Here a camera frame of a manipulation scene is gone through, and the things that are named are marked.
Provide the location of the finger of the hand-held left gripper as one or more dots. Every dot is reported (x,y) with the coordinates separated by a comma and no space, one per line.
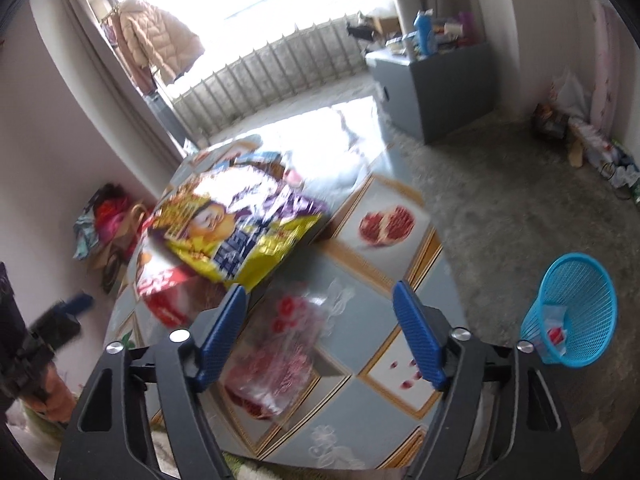
(79,304)

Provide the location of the small pink cap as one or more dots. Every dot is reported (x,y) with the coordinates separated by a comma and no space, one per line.
(295,176)

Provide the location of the white red wrapper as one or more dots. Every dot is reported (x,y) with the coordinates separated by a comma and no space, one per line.
(554,330)

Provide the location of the green shaggy rug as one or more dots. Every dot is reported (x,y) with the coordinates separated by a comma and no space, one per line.
(40,422)

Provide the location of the metal balcony railing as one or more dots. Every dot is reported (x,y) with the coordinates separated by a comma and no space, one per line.
(270,75)

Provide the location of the black box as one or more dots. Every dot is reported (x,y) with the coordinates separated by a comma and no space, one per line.
(360,31)

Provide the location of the clear red print plastic bag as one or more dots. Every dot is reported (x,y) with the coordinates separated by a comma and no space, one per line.
(280,350)

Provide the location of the floor clutter pile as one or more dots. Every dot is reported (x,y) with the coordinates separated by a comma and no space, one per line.
(595,145)

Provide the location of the blue bottle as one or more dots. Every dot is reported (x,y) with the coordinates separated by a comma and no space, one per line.
(425,32)

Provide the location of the white plastic bag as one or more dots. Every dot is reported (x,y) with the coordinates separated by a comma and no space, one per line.
(570,92)

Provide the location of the magenta tumbler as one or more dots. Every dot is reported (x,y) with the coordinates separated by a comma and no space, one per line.
(467,27)

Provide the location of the pile of colourful bags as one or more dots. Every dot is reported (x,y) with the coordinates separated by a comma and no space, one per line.
(107,220)

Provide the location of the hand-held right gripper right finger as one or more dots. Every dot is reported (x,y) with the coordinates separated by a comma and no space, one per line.
(417,340)

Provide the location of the beige puffer coat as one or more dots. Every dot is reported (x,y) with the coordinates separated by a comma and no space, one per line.
(155,35)

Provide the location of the cardboard box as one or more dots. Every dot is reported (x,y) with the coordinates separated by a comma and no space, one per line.
(385,24)

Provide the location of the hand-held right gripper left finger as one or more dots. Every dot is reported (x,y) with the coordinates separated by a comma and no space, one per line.
(220,340)

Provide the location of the blue plastic mesh basket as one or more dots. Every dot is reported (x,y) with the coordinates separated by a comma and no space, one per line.
(585,300)

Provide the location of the yellow purple snack bag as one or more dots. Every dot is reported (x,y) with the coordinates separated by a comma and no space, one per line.
(225,230)

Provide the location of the red snack packet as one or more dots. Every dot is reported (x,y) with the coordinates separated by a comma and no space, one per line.
(165,295)

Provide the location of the pink wallpaper roll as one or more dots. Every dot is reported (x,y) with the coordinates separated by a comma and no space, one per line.
(607,70)

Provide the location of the grey cabinet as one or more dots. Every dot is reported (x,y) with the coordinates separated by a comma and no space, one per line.
(440,90)

